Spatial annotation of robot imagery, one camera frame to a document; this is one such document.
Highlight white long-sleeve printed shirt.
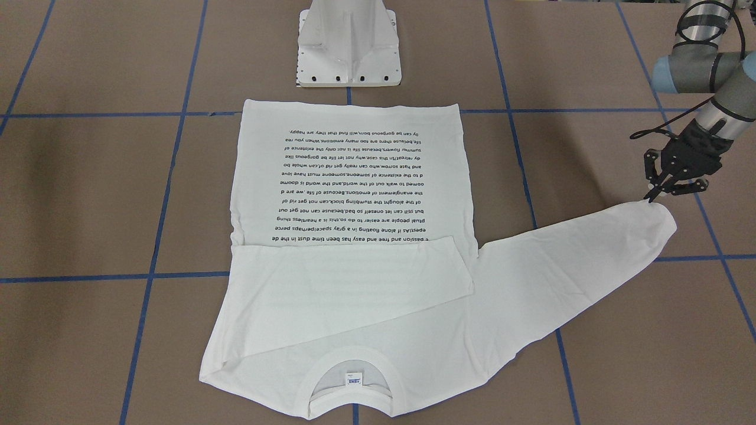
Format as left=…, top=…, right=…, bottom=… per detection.
left=199, top=100, right=677, bottom=420

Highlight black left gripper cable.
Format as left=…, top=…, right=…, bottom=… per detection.
left=630, top=0, right=746, bottom=140

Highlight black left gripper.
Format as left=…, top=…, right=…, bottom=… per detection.
left=644, top=121, right=734, bottom=203

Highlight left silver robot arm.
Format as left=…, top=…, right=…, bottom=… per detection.
left=644, top=1, right=755, bottom=201

